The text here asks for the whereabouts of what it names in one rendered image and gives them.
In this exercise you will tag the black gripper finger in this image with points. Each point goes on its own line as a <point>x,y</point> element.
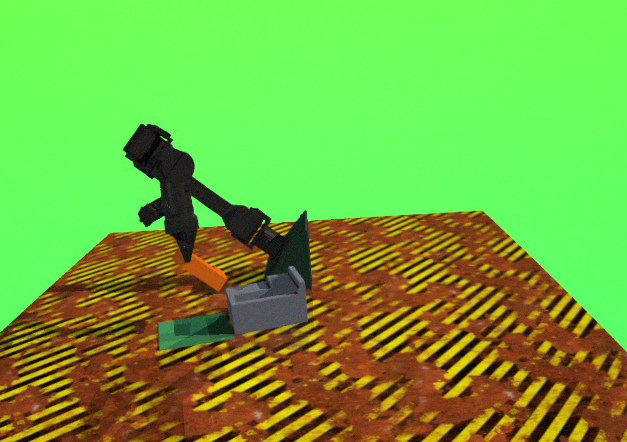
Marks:
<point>185,241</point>

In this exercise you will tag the orange l-shaped block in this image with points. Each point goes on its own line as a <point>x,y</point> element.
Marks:
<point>213,276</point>

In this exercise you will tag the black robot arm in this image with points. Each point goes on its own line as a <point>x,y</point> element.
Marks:
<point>158,159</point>

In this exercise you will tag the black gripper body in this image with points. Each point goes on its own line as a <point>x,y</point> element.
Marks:
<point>178,197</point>

